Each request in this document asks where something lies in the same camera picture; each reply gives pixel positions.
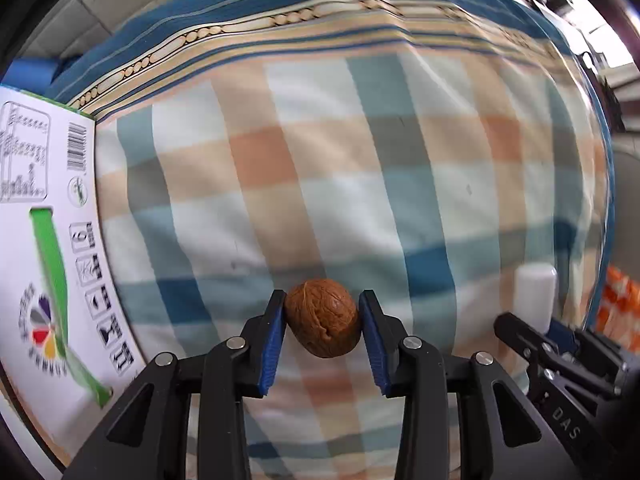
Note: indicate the orange white patterned cloth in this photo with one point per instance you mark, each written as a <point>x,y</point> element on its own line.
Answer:
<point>618,316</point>

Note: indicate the brown walnut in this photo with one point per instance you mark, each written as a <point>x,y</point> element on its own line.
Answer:
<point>323,317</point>

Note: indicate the plaid checkered cloth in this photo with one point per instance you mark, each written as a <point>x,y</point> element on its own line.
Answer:
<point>423,149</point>

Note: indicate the white cylinder bottle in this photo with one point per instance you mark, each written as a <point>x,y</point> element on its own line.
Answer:
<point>534,294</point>

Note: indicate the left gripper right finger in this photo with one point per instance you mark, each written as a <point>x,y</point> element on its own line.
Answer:
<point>501,434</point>

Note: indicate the printed cardboard box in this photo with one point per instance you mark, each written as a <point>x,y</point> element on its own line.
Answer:
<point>66,348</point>

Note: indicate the blue yoga mat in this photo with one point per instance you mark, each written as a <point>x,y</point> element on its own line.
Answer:
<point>35,74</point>

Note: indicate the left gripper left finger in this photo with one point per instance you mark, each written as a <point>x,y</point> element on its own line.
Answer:
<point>145,433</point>

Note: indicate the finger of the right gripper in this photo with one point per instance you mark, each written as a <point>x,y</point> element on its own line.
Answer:
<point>594,353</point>
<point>536,348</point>

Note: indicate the grey chair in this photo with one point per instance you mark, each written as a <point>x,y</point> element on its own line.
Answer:
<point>626,237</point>

